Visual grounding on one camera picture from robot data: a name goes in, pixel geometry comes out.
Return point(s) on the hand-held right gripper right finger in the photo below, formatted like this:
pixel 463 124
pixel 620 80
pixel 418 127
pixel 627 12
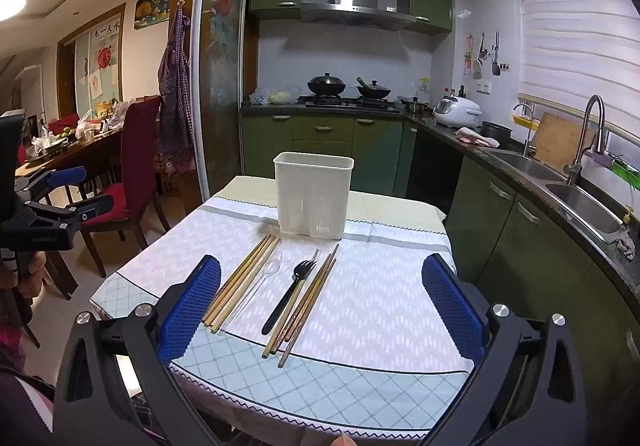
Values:
pixel 452 306

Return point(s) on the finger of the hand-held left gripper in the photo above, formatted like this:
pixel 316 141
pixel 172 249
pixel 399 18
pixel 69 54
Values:
pixel 75 212
pixel 65 176

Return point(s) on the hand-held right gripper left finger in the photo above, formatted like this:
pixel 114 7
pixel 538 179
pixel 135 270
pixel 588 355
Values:
pixel 192 311

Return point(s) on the clear plastic spoon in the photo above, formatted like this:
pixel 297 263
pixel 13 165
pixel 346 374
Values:
pixel 272 268

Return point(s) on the black plastic fork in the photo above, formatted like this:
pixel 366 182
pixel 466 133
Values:
pixel 287 298

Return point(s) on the white slotted utensil holder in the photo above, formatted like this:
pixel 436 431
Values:
pixel 312 196

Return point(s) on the person's left hand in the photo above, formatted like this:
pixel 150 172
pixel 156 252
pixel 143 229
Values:
pixel 34 273

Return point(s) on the fruit plate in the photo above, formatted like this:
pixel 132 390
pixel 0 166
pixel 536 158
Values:
pixel 50 142

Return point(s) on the wooden dining table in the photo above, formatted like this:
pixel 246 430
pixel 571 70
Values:
pixel 95 146

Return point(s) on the white patterned tablecloth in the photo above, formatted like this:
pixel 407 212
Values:
pixel 380 316

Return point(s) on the red upholstered wooden chair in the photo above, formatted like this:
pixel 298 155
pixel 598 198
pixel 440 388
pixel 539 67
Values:
pixel 140 141

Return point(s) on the green sink-side lower cabinets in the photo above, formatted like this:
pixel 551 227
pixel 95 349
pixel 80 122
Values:
pixel 525 251

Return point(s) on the checked hanging apron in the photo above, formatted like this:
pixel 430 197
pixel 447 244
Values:
pixel 175 91

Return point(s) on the steel sink basin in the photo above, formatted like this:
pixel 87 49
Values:
pixel 530 166
pixel 585 208

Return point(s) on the pink kitchen rag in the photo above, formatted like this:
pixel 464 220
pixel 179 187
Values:
pixel 475 137

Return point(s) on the black cooking pot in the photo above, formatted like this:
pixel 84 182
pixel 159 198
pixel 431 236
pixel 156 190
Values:
pixel 496 134

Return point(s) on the round ceiling lamp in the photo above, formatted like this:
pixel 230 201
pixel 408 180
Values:
pixel 12 1

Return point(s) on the glass sliding door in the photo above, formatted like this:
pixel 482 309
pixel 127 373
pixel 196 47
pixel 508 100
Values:
pixel 225 76

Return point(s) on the white rice cooker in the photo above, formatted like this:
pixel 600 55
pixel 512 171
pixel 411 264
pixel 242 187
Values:
pixel 457 112

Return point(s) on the small steel faucet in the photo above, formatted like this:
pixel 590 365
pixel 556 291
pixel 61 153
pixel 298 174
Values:
pixel 527 126

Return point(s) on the yellow sink rack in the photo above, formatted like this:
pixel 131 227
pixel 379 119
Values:
pixel 525 122

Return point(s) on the wooden cutting board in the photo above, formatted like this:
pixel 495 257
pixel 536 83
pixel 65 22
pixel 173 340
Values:
pixel 560 139

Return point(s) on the small lidded pot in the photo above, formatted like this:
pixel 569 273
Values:
pixel 415 106

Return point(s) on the green stove-side lower cabinets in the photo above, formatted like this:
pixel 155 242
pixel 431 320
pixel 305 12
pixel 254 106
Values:
pixel 325 146

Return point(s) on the clear oil bottle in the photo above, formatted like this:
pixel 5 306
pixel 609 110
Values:
pixel 423 89

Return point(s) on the green sponge holder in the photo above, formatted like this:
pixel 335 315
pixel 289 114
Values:
pixel 627 174

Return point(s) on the tall steel faucet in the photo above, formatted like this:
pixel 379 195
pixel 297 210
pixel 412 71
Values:
pixel 592 126

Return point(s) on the gas stove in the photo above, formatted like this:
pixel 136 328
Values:
pixel 350 102

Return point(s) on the plastic bag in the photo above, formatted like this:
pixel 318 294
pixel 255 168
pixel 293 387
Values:
pixel 280 95

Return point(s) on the hanging kitchen spatula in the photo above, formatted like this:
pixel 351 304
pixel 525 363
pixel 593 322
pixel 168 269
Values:
pixel 477 64

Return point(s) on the hanging black kitchen turner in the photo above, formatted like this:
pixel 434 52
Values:
pixel 495 64

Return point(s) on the black lidded wok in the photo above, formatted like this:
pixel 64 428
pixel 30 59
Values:
pixel 326 85

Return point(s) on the white window blind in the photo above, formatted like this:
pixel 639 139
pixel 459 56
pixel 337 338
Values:
pixel 575 36

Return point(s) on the wall calendar poster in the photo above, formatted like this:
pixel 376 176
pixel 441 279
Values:
pixel 153 9

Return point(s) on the white wall socket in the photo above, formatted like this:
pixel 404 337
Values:
pixel 483 87

